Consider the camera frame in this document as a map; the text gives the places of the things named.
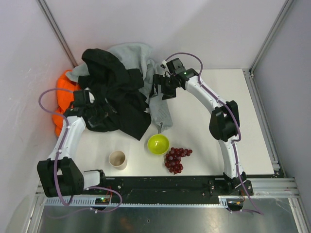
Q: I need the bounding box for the red grape bunch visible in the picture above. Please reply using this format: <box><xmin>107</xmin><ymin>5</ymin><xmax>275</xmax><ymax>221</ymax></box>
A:
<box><xmin>164</xmin><ymin>147</ymin><xmax>193</xmax><ymax>175</ymax></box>

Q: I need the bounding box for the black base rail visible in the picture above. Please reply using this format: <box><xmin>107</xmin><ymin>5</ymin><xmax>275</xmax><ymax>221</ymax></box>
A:
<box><xmin>99</xmin><ymin>175</ymin><xmax>254</xmax><ymax>203</ymax></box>

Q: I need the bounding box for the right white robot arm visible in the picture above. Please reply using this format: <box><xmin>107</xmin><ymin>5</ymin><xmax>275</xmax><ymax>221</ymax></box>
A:
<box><xmin>153</xmin><ymin>58</ymin><xmax>252</xmax><ymax>196</ymax></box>

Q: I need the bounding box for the beige cup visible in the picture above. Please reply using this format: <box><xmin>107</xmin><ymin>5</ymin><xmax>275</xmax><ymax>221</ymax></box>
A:
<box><xmin>109</xmin><ymin>150</ymin><xmax>127</xmax><ymax>170</ymax></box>

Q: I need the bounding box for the grey cable duct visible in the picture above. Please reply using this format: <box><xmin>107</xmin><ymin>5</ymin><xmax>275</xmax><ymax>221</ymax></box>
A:
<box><xmin>45</xmin><ymin>195</ymin><xmax>243</xmax><ymax>209</ymax></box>

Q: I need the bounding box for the orange cloth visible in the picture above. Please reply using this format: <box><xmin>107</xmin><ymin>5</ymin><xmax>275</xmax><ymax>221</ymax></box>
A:
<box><xmin>52</xmin><ymin>70</ymin><xmax>80</xmax><ymax>137</ymax></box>

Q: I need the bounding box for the large black cloth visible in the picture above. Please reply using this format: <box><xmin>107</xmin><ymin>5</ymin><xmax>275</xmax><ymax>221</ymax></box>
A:
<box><xmin>78</xmin><ymin>49</ymin><xmax>151</xmax><ymax>140</ymax></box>

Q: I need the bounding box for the lime green bowl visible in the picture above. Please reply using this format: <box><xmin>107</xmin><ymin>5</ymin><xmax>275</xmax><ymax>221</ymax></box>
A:
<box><xmin>147</xmin><ymin>134</ymin><xmax>170</xmax><ymax>155</ymax></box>

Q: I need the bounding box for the grey sweatshirt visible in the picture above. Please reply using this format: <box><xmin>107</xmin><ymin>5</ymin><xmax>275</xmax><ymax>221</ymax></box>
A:
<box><xmin>66</xmin><ymin>43</ymin><xmax>170</xmax><ymax>123</ymax></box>

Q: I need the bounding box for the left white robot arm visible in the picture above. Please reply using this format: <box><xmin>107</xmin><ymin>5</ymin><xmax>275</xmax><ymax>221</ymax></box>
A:
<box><xmin>37</xmin><ymin>88</ymin><xmax>105</xmax><ymax>198</ymax></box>

